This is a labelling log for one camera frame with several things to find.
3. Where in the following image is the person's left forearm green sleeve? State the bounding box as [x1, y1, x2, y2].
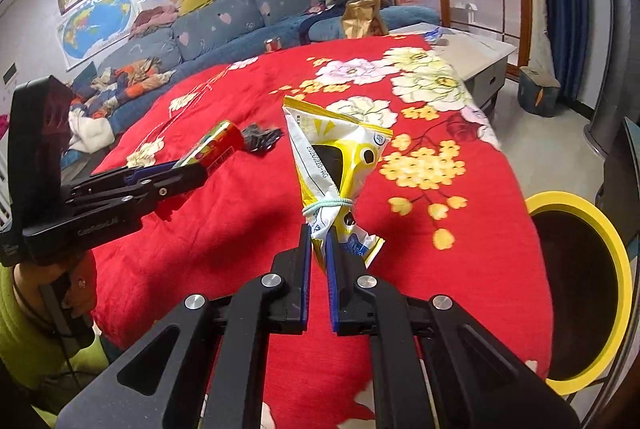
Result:
[0, 266, 112, 415]

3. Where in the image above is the blue heart print sofa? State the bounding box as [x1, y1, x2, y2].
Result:
[60, 0, 442, 170]

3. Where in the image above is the black cable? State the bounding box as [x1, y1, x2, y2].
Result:
[12, 279, 82, 386]

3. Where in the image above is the grey tower air conditioner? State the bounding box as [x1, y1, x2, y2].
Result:
[582, 0, 640, 156]

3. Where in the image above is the red printed snack packet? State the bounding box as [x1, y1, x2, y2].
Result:
[175, 119, 246, 173]

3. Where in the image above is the long grey cabinet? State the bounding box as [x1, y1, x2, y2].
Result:
[597, 116, 640, 410]

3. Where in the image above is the red floral blanket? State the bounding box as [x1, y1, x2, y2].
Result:
[92, 33, 554, 429]

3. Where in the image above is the yellow rimmed trash bin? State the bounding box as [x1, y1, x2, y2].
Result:
[525, 192, 634, 398]

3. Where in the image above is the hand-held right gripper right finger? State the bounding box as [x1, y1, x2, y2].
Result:
[325, 226, 581, 429]

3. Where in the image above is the patterned quilt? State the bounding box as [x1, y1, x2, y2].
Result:
[70, 56, 177, 111]

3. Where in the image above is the pile of red clothes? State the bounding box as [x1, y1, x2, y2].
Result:
[131, 6, 179, 40]

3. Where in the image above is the black crumpled wrapper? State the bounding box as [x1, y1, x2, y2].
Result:
[241, 122, 282, 155]

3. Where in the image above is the gold paper bag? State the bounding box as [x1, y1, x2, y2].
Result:
[341, 0, 389, 39]

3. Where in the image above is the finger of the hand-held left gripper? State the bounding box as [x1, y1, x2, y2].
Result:
[67, 165, 209, 223]
[62, 160, 176, 199]

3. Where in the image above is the world wall map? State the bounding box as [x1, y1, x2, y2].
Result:
[56, 0, 135, 71]

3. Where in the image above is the yellow white snack bag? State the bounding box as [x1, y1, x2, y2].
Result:
[282, 96, 395, 275]

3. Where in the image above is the grey coffee table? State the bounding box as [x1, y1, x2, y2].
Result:
[387, 24, 517, 110]

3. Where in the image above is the person's left hand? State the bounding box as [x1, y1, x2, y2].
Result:
[14, 254, 99, 328]

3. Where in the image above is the blue stool with wooden top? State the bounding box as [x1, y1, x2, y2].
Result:
[517, 66, 562, 118]

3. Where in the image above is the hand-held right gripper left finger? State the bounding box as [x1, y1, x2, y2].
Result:
[55, 224, 313, 429]

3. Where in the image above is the white cloth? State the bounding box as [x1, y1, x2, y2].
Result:
[67, 109, 117, 156]

